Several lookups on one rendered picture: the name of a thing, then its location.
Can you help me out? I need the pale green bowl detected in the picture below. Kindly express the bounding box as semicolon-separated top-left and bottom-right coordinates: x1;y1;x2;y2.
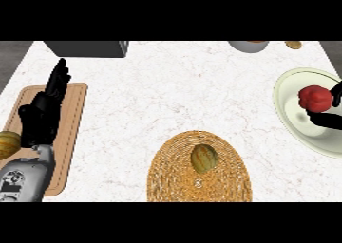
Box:
271;67;342;159

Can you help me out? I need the dark grey box appliance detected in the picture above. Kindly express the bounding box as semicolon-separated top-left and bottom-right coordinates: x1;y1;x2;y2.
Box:
42;40;129;59

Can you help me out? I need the yellow striped squash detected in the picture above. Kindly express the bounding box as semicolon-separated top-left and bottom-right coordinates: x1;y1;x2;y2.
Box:
0;130;21;161

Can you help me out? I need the red bell pepper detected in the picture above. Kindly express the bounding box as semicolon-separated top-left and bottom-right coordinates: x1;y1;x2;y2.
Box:
297;84;334;113

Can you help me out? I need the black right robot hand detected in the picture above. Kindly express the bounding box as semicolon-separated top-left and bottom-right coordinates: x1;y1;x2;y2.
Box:
303;79;342;131

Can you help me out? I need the wooden cutting board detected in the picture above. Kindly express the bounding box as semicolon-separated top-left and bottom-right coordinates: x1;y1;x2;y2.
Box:
0;82;89;197

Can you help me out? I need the grey round pot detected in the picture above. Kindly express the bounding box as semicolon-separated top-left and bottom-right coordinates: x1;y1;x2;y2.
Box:
227;40;271;54

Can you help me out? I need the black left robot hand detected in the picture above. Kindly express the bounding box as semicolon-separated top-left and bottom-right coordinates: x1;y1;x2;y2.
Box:
16;58;72;149

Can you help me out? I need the green striped squash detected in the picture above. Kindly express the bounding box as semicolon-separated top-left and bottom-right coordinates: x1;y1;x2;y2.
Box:
190;143;219;175

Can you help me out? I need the woven wicker placemat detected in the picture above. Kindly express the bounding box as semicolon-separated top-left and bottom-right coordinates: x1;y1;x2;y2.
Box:
145;130;253;203

